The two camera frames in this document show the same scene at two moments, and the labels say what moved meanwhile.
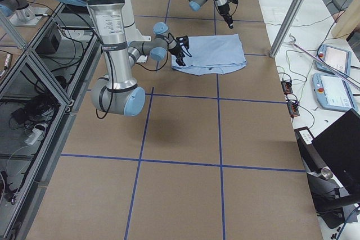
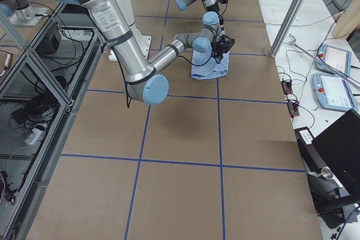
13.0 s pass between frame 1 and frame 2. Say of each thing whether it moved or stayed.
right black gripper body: moved
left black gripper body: moved
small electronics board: stayed
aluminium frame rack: stayed
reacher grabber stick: stayed
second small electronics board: stayed
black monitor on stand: stayed
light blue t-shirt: moved
